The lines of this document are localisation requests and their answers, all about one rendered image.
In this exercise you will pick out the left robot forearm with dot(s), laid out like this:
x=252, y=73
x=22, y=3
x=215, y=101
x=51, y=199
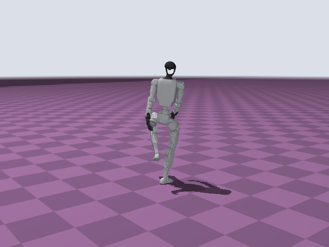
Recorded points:
x=149, y=107

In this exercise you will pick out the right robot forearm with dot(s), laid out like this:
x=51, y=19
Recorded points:
x=176, y=108

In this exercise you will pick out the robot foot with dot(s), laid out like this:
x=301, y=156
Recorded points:
x=163, y=180
x=156, y=157

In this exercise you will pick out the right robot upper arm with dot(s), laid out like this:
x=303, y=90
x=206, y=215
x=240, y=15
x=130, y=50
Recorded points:
x=180, y=93

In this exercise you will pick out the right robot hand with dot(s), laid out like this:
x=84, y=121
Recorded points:
x=173, y=115

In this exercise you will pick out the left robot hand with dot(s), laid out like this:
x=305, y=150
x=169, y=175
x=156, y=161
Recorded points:
x=148, y=121

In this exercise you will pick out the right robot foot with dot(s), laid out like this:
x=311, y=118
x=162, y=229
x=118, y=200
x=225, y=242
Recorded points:
x=163, y=180

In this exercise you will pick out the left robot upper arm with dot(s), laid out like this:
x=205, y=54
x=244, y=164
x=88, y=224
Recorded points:
x=153, y=89

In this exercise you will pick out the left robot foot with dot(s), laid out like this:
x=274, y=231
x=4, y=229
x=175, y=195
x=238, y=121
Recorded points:
x=156, y=157

